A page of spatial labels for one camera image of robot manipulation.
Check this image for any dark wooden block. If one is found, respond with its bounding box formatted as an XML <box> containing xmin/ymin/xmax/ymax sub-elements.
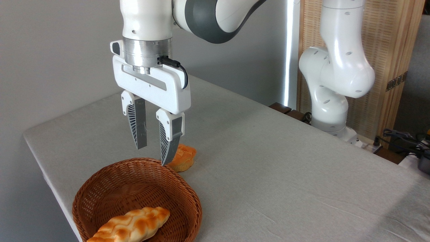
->
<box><xmin>286</xmin><ymin>109</ymin><xmax>311</xmax><ymax>123</ymax></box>
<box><xmin>269</xmin><ymin>102</ymin><xmax>292</xmax><ymax>114</ymax></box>

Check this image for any long braided bread loaf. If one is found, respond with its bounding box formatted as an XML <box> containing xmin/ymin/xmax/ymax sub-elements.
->
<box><xmin>87</xmin><ymin>206</ymin><xmax>171</xmax><ymax>242</ymax></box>

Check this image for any brown wicker basket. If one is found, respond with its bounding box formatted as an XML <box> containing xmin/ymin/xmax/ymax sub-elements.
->
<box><xmin>72</xmin><ymin>157</ymin><xmax>203</xmax><ymax>242</ymax></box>

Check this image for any small round bread bun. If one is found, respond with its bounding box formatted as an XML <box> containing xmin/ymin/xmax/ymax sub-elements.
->
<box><xmin>167</xmin><ymin>144</ymin><xmax>197</xmax><ymax>172</ymax></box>

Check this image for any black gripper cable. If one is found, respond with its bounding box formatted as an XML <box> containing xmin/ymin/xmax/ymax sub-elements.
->
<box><xmin>157</xmin><ymin>56</ymin><xmax>188</xmax><ymax>90</ymax></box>

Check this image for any grey tablecloth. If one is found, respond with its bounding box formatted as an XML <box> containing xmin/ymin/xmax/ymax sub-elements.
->
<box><xmin>23</xmin><ymin>75</ymin><xmax>430</xmax><ymax>242</ymax></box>

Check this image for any black cable bundle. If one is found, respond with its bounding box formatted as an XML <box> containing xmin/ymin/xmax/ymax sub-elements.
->
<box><xmin>383</xmin><ymin>128</ymin><xmax>430</xmax><ymax>152</ymax></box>

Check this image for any wooden folding screen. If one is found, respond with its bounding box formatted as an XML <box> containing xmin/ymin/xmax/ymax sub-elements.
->
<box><xmin>297</xmin><ymin>0</ymin><xmax>425</xmax><ymax>148</ymax></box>

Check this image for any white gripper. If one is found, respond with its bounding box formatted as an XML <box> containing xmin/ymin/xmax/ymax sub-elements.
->
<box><xmin>110</xmin><ymin>40</ymin><xmax>191</xmax><ymax>166</ymax></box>

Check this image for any metal screen hinge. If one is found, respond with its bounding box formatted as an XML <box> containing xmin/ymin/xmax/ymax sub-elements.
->
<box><xmin>386</xmin><ymin>71</ymin><xmax>408</xmax><ymax>92</ymax></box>

